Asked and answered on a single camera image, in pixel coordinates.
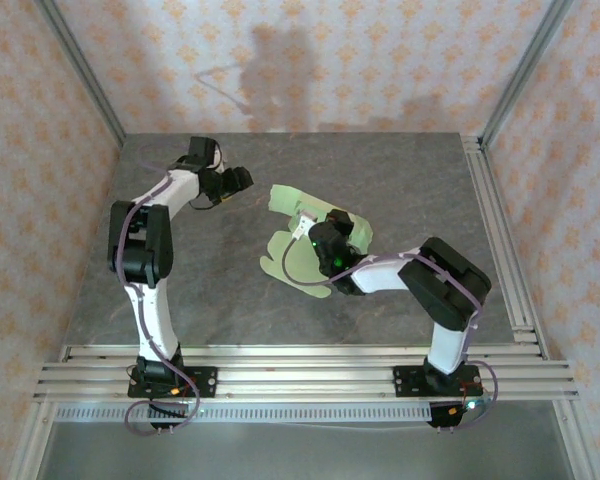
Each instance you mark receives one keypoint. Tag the light green paper box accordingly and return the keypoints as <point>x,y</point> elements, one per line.
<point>300,260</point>

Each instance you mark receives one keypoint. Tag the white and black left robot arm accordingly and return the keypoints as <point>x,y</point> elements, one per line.
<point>152,320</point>

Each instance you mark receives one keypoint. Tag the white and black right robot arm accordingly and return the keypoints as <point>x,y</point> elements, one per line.
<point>450,345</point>

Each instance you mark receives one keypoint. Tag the grey metal sheet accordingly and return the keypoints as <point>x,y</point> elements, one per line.
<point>305,450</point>

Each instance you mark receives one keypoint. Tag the narrow aluminium table edge rail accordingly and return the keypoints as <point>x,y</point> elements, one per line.
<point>305,352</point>

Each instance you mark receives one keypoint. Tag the wide aluminium mounting rail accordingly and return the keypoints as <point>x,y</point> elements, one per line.
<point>305,380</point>

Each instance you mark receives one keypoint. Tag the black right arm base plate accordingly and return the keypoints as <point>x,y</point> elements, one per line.
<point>405,382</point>

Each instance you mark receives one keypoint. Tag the aluminium side rail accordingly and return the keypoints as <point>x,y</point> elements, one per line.
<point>500,250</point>

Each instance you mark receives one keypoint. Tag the aluminium frame post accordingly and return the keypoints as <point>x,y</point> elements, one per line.
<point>80,65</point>
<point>525,65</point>

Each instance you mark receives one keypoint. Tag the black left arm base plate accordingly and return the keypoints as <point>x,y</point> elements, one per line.
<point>207,382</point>

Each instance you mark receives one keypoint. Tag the aluminium frame leg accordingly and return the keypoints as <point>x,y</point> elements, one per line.
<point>577,445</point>
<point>30,445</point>

